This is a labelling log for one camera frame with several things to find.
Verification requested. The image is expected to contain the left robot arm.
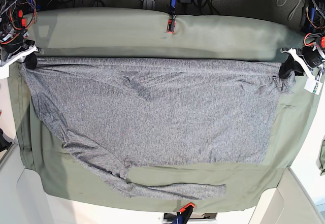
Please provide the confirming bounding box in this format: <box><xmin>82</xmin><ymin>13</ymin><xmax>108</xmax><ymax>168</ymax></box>
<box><xmin>278</xmin><ymin>0</ymin><xmax>324</xmax><ymax>95</ymax></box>

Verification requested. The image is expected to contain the top centre blue clamp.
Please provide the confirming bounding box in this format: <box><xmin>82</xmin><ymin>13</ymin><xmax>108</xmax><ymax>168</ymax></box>
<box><xmin>167</xmin><ymin>0</ymin><xmax>176</xmax><ymax>34</ymax></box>

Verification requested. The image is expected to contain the green cloth pile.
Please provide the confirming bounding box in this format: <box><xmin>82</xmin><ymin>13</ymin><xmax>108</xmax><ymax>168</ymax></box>
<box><xmin>319</xmin><ymin>140</ymin><xmax>325</xmax><ymax>176</ymax></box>

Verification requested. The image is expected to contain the top right blue clamp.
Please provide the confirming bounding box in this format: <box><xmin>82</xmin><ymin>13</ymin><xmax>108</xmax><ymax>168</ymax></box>
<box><xmin>301</xmin><ymin>8</ymin><xmax>315</xmax><ymax>31</ymax></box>

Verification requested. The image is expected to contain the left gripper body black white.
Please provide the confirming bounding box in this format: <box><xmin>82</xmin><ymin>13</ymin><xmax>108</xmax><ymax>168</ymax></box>
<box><xmin>280</xmin><ymin>38</ymin><xmax>324</xmax><ymax>94</ymax></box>

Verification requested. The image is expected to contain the green table cloth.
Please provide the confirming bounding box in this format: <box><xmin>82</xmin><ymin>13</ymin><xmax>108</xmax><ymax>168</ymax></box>
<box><xmin>8</xmin><ymin>8</ymin><xmax>319</xmax><ymax>212</ymax></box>

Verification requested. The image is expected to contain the grey heathered T-shirt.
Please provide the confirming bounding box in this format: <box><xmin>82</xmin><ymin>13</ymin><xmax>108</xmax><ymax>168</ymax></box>
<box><xmin>20</xmin><ymin>58</ymin><xmax>295</xmax><ymax>200</ymax></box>

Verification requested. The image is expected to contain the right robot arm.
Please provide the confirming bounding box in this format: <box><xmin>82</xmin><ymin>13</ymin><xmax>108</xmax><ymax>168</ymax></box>
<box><xmin>1</xmin><ymin>0</ymin><xmax>44</xmax><ymax>79</ymax></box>

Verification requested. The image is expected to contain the blue clamp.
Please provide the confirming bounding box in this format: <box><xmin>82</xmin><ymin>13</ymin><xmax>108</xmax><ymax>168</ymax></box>
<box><xmin>301</xmin><ymin>8</ymin><xmax>315</xmax><ymax>31</ymax></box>
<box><xmin>167</xmin><ymin>0</ymin><xmax>176</xmax><ymax>34</ymax></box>

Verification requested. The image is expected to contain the bottom orange clamp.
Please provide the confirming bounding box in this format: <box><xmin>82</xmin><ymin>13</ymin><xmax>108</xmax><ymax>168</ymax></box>
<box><xmin>172</xmin><ymin>202</ymin><xmax>195</xmax><ymax>224</ymax></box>

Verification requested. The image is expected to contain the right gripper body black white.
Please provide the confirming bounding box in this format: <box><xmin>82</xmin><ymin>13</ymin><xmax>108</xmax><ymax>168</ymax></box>
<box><xmin>1</xmin><ymin>36</ymin><xmax>44</xmax><ymax>79</ymax></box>

